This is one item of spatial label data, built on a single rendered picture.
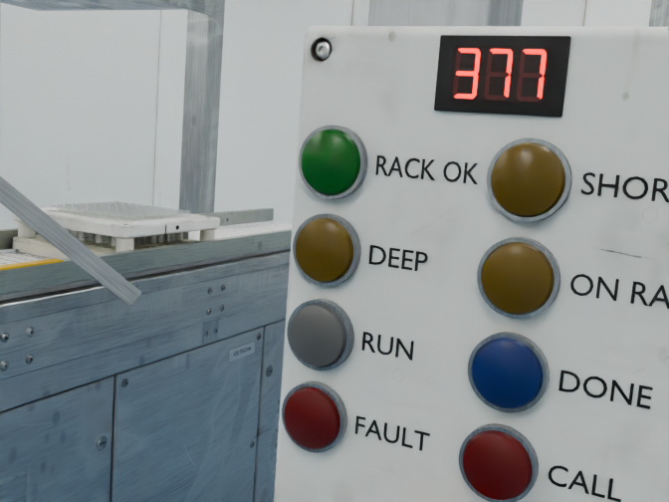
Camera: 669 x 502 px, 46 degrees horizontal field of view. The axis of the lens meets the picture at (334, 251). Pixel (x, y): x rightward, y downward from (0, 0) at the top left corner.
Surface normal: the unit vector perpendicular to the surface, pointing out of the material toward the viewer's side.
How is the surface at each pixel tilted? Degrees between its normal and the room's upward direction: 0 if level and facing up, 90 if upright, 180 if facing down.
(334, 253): 90
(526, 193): 93
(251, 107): 90
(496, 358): 87
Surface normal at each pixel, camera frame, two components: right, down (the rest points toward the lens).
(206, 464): 0.88, 0.13
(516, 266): -0.45, 0.04
